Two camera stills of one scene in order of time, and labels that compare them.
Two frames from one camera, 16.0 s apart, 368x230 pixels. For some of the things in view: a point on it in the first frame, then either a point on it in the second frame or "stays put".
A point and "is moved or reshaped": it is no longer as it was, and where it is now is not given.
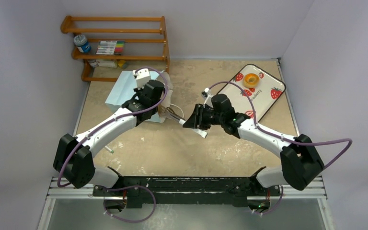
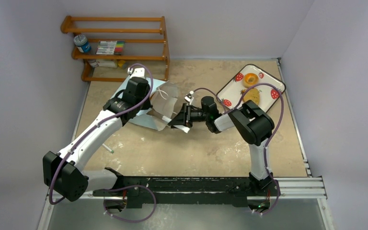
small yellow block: (120, 63) stays put
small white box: (106, 63) stays put
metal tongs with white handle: (168, 112) -> (181, 128)
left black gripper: (138, 91) -> (147, 105)
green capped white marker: (108, 148) stays put
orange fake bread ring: (251, 80) stays put
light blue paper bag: (124, 90) is moved or reshaped
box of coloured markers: (110, 48) stays put
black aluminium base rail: (190, 192) stays put
